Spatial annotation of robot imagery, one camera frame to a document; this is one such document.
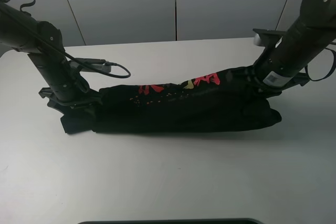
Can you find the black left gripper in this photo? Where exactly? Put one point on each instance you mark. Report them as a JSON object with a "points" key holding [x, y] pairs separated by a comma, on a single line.
{"points": [[65, 98]]}

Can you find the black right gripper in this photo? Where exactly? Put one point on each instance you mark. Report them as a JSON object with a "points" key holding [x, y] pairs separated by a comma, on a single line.
{"points": [[246, 81]]}

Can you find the black printed t-shirt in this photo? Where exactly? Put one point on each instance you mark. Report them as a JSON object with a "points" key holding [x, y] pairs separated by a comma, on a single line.
{"points": [[218, 102]]}

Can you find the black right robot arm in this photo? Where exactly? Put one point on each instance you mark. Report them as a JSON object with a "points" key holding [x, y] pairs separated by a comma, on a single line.
{"points": [[286, 53]]}

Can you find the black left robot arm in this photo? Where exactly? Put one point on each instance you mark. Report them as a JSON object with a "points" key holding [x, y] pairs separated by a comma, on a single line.
{"points": [[42, 42]]}

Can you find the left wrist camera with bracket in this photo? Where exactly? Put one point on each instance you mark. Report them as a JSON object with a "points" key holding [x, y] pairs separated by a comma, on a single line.
{"points": [[97, 64]]}

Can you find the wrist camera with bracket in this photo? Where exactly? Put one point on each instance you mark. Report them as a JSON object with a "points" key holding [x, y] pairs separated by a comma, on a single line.
{"points": [[97, 64], [267, 38]]}

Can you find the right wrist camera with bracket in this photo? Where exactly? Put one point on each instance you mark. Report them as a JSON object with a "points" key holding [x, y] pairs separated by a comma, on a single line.
{"points": [[267, 38]]}

